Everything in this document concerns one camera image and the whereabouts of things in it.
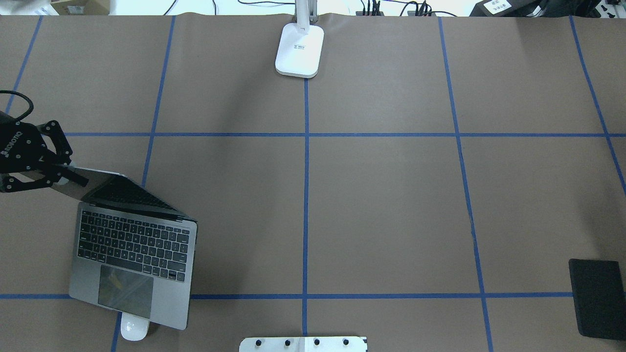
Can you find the white desk lamp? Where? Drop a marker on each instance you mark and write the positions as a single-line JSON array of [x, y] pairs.
[[301, 43]]

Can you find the white computer mouse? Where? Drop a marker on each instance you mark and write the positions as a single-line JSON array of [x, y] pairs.
[[132, 327]]

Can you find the black mouse pad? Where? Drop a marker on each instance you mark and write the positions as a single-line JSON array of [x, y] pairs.
[[598, 298]]

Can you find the white mounting plate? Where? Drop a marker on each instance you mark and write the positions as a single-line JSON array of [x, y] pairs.
[[305, 344]]

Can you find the grey laptop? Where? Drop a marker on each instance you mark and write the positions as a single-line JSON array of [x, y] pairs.
[[132, 251]]

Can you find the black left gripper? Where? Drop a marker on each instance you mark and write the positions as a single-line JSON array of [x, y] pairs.
[[13, 146]]

